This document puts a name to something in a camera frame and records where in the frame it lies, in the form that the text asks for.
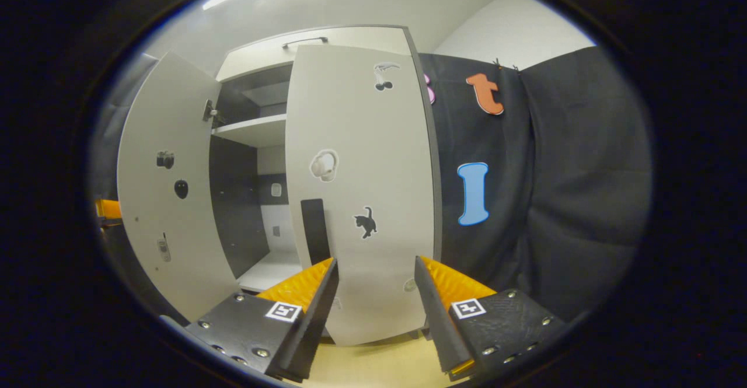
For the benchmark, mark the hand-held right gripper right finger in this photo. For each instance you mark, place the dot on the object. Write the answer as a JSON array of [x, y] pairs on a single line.
[[437, 318]]

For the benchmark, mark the white shoe cabinet door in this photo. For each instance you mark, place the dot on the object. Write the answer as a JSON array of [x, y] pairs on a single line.
[[362, 119], [169, 114]]

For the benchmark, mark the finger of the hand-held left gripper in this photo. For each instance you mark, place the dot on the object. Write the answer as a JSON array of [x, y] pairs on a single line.
[[109, 209]]

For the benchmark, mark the white cabinet drawer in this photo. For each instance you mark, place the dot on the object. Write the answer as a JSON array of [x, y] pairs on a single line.
[[257, 61]]

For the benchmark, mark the metal door hinge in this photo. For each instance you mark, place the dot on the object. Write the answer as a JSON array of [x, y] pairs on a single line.
[[210, 112]]

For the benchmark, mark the white shoe cabinet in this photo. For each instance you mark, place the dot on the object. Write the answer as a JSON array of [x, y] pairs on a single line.
[[233, 201]]

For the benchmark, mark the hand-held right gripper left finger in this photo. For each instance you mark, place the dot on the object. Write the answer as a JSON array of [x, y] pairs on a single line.
[[312, 318]]

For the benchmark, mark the white cabinet shelf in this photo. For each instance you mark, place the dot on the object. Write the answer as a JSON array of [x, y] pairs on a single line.
[[257, 130]]

